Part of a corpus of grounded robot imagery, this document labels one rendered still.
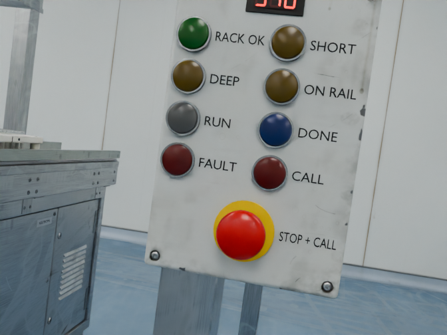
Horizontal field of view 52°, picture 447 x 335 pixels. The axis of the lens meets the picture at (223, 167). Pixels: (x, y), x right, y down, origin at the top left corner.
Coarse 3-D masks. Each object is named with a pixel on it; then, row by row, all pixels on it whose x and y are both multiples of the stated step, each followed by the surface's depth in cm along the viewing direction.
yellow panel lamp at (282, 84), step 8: (280, 72) 37; (288, 72) 37; (272, 80) 38; (280, 80) 37; (288, 80) 37; (296, 80) 37; (272, 88) 38; (280, 88) 37; (288, 88) 37; (296, 88) 37; (272, 96) 38; (280, 96) 37; (288, 96) 37
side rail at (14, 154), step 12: (0, 156) 117; (12, 156) 122; (24, 156) 127; (36, 156) 133; (48, 156) 139; (60, 156) 146; (72, 156) 154; (84, 156) 163; (96, 156) 172; (108, 156) 183
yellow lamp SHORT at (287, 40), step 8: (280, 32) 37; (288, 32) 37; (296, 32) 37; (272, 40) 38; (280, 40) 37; (288, 40) 37; (296, 40) 37; (304, 40) 37; (272, 48) 38; (280, 48) 37; (288, 48) 37; (296, 48) 37; (280, 56) 38; (288, 56) 37
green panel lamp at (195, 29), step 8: (184, 24) 39; (192, 24) 38; (200, 24) 38; (184, 32) 39; (192, 32) 38; (200, 32) 38; (208, 32) 39; (184, 40) 39; (192, 40) 38; (200, 40) 38; (192, 48) 39
